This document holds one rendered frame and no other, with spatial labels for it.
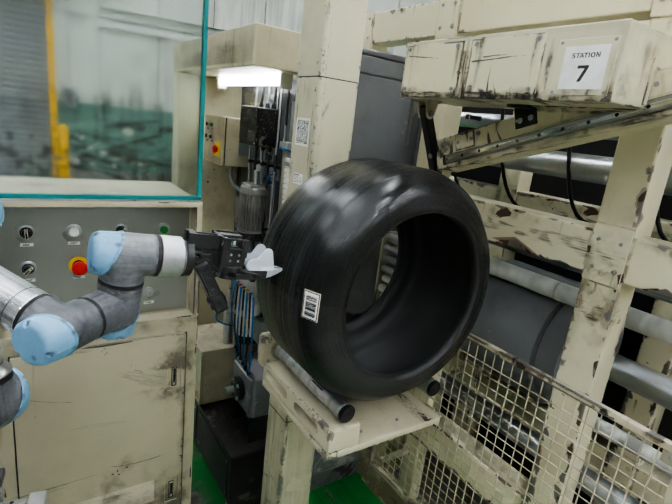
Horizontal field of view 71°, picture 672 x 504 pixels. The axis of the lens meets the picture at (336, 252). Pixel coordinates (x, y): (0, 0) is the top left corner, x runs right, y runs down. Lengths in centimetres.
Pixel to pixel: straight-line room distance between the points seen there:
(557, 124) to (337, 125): 55
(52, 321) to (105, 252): 13
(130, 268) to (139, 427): 95
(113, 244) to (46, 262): 67
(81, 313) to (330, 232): 46
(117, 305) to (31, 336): 14
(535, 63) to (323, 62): 51
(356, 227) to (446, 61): 56
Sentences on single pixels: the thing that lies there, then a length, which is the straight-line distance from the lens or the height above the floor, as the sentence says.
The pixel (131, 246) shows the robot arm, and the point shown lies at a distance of 86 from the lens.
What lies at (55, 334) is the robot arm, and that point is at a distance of 80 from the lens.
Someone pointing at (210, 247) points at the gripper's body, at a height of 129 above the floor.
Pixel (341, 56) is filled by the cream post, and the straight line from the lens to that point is 134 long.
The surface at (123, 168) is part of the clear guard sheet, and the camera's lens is 146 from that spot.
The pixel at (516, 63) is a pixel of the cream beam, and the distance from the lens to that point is 118.
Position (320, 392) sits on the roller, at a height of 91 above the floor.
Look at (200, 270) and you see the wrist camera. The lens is 91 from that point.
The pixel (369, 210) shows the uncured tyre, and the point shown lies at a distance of 96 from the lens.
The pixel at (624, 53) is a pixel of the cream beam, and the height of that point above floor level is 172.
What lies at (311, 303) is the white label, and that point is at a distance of 95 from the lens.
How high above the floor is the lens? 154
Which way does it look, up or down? 15 degrees down
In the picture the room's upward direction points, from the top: 7 degrees clockwise
